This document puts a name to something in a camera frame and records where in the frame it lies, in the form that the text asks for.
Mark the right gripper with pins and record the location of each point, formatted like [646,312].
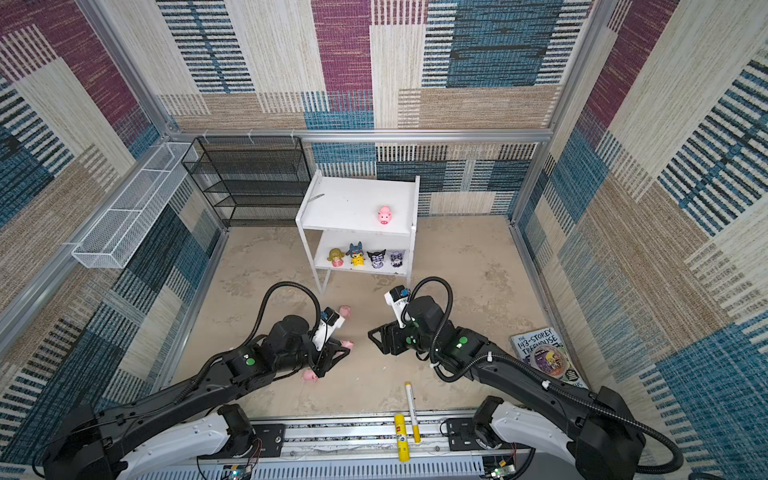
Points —
[390,334]

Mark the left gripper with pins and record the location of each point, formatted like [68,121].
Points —
[326,360]

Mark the purple-eared black figure toy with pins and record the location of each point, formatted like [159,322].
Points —
[396,258]

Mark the black-eared figure toy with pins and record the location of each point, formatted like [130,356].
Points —
[377,258]

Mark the yellow blue figure toy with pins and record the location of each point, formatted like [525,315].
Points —
[356,254]

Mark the olive green toy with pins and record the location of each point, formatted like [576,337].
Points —
[336,257]

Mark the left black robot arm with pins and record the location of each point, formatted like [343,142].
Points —
[198,416]

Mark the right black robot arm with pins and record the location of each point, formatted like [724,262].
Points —
[593,431]

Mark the white two-tier shelf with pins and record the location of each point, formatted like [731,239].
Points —
[336,212]

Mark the white yellow marker pen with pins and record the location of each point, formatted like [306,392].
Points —
[412,412]

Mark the yellow glue stick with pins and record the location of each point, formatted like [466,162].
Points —
[402,438]

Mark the treehouse book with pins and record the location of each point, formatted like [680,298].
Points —
[524,343]

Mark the round sticker tape roll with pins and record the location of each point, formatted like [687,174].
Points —
[549,360]

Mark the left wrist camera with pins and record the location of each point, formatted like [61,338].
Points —
[330,321]

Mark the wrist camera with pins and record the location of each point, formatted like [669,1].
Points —
[330,321]
[398,298]

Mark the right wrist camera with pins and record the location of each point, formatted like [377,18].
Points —
[398,298]

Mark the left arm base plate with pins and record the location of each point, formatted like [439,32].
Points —
[268,440]

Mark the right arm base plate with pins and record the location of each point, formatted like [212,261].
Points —
[461,435]

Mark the black wire mesh rack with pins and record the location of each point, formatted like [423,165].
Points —
[250,181]

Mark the white wire mesh basket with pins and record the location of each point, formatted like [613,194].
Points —
[117,234]

